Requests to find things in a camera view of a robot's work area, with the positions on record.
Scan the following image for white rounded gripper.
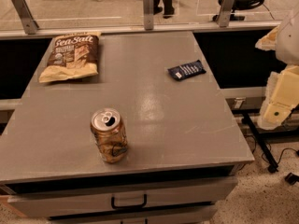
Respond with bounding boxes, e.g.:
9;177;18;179
255;4;299;130

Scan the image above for orange soda can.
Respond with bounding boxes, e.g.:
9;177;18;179
90;108;128;163

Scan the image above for brown sea salt chip bag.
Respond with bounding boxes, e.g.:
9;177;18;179
39;32;101;83

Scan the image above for dark blue snack bar wrapper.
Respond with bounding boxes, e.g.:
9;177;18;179
168;60;206;81

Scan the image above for black stand leg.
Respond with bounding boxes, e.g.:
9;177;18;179
242;113;278;174

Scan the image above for grey lower drawer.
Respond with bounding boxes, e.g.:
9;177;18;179
49;205;217;224

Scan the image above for grey drawer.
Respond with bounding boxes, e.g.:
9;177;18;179
49;205;217;224
8;176;237;217

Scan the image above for grey upper drawer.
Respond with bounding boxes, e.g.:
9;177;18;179
8;176;237;217

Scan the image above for black floor cable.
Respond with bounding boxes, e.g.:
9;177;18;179
244;133;299;173

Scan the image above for right metal railing bracket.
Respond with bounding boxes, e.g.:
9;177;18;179
216;0;235;27

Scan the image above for metal railing bracket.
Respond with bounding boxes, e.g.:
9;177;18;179
216;0;235;27
143;0;154;30
11;0;39;35

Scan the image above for middle metal railing bracket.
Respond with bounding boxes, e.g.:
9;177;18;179
143;0;154;30

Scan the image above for black drawer handle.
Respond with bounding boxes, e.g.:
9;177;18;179
110;194;148;210

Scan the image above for left metal railing bracket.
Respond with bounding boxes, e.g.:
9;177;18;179
11;0;39;35

